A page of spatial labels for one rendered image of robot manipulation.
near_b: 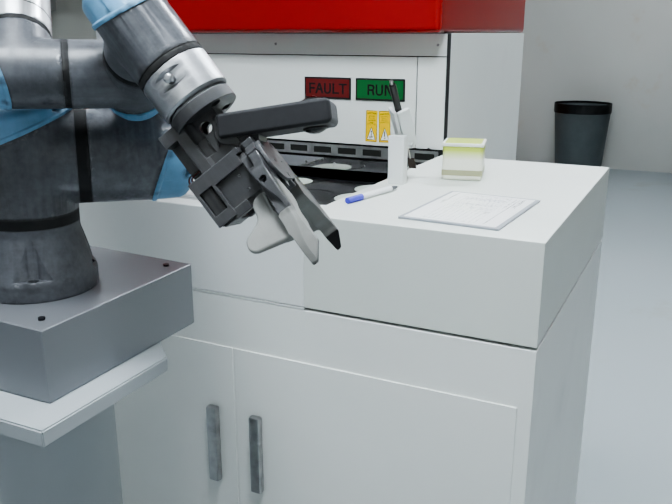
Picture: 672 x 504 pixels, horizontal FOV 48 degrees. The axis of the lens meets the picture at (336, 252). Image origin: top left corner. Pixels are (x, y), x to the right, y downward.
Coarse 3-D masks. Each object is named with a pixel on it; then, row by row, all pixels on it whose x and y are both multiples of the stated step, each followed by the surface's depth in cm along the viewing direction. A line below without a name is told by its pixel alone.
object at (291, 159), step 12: (288, 156) 180; (300, 156) 178; (312, 156) 177; (324, 156) 177; (336, 168) 175; (348, 168) 173; (360, 168) 172; (372, 168) 171; (384, 168) 169; (408, 168) 167
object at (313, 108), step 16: (240, 112) 73; (256, 112) 73; (272, 112) 72; (288, 112) 72; (304, 112) 72; (320, 112) 72; (336, 112) 75; (224, 128) 73; (240, 128) 73; (256, 128) 73; (272, 128) 73; (288, 128) 73; (304, 128) 73; (320, 128) 73
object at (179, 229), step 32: (192, 192) 128; (96, 224) 129; (128, 224) 126; (160, 224) 123; (192, 224) 120; (160, 256) 124; (192, 256) 121; (224, 256) 118; (256, 256) 116; (288, 256) 113; (224, 288) 120; (256, 288) 117; (288, 288) 115
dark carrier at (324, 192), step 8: (304, 176) 175; (304, 184) 166; (312, 184) 166; (320, 184) 166; (328, 184) 166; (336, 184) 166; (344, 184) 166; (352, 184) 166; (360, 184) 166; (368, 184) 166; (312, 192) 158; (320, 192) 158; (328, 192) 158; (336, 192) 157; (344, 192) 157; (352, 192) 157; (320, 200) 150; (328, 200) 150
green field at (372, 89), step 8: (360, 80) 168; (368, 80) 167; (376, 80) 166; (360, 88) 168; (368, 88) 167; (376, 88) 166; (384, 88) 166; (400, 88) 164; (360, 96) 169; (368, 96) 168; (376, 96) 167; (384, 96) 166; (400, 96) 164
